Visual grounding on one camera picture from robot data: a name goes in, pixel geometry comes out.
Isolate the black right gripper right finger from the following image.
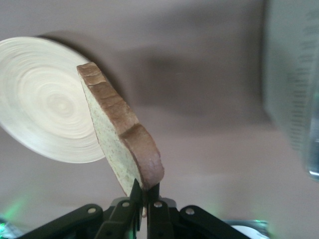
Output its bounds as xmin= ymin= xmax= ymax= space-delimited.
xmin=147 ymin=181 xmax=247 ymax=239

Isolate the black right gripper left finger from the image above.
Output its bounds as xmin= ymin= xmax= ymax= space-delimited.
xmin=23 ymin=178 xmax=145 ymax=239

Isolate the brown-crust bread slice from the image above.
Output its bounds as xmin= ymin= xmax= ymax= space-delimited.
xmin=76 ymin=62 xmax=165 ymax=197

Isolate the round wooden plate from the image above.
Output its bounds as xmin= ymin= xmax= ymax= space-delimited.
xmin=0 ymin=36 xmax=107 ymax=164

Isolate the silver two-slot toaster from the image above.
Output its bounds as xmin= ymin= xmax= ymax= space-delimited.
xmin=263 ymin=0 xmax=319 ymax=181

